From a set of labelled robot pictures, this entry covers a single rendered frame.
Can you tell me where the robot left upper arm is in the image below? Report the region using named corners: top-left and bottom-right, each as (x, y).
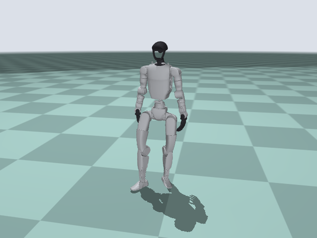
top-left (170, 66), bottom-right (182, 99)

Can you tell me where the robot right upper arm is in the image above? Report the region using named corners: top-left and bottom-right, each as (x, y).
top-left (138, 65), bottom-right (148, 95)

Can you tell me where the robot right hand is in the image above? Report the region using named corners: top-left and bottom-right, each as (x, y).
top-left (135, 109), bottom-right (141, 122)

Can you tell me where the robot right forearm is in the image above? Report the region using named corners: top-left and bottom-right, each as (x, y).
top-left (134, 93), bottom-right (145, 113)

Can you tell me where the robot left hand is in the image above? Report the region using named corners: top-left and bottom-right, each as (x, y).
top-left (176, 114), bottom-right (187, 131)

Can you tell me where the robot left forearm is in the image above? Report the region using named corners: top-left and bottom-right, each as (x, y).
top-left (177, 91), bottom-right (188, 118)

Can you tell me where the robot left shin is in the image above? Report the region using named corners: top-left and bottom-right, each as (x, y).
top-left (163, 152), bottom-right (173, 179)

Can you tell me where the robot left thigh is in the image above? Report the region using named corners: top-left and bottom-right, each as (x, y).
top-left (162, 112), bottom-right (177, 156)

